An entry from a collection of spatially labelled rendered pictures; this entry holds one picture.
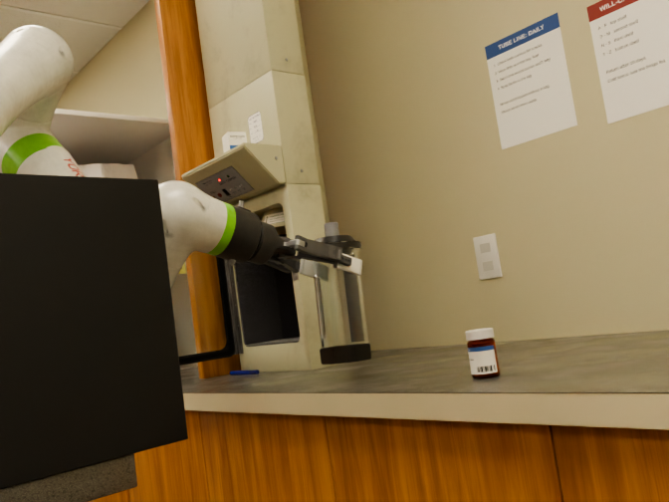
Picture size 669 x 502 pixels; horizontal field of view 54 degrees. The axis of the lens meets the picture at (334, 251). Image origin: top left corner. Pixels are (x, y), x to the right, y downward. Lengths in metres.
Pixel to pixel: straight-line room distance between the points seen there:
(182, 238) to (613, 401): 0.65
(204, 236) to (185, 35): 1.14
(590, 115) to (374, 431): 0.91
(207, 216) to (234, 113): 0.85
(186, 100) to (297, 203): 0.54
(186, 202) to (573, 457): 0.66
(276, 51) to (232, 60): 0.17
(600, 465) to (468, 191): 1.07
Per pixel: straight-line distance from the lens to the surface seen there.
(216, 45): 2.00
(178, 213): 1.04
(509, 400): 0.89
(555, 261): 1.67
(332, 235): 1.28
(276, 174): 1.66
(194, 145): 2.00
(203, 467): 1.61
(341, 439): 1.18
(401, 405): 1.02
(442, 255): 1.87
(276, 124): 1.72
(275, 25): 1.83
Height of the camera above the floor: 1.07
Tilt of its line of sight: 5 degrees up
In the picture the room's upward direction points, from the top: 8 degrees counter-clockwise
